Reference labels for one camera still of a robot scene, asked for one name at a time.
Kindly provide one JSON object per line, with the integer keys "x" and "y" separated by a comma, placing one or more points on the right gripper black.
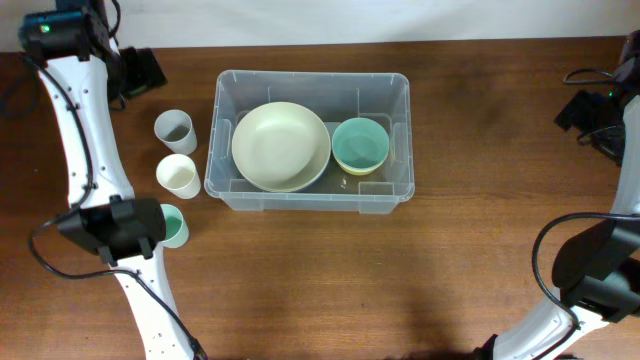
{"x": 577, "y": 112}

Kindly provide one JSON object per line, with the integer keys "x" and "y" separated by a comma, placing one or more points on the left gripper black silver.
{"x": 146, "y": 69}

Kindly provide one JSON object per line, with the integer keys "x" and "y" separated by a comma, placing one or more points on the grey cup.
{"x": 175, "y": 129}

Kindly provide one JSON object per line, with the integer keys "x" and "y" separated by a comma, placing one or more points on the cream cup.
{"x": 178, "y": 174}

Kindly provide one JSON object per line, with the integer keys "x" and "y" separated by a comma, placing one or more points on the cream plate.
{"x": 281, "y": 147}

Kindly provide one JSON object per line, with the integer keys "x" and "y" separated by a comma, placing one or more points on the green bowl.
{"x": 360, "y": 142}

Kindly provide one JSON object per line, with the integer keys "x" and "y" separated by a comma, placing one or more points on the yellow bowl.
{"x": 356, "y": 170}

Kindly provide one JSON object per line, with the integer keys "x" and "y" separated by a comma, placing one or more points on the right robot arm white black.
{"x": 595, "y": 275}

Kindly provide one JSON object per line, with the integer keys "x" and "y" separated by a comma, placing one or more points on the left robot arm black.
{"x": 74, "y": 51}

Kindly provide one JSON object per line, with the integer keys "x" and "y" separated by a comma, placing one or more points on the clear plastic storage container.
{"x": 334, "y": 98}

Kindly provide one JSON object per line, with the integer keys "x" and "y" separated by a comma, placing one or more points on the green cup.
{"x": 177, "y": 231}

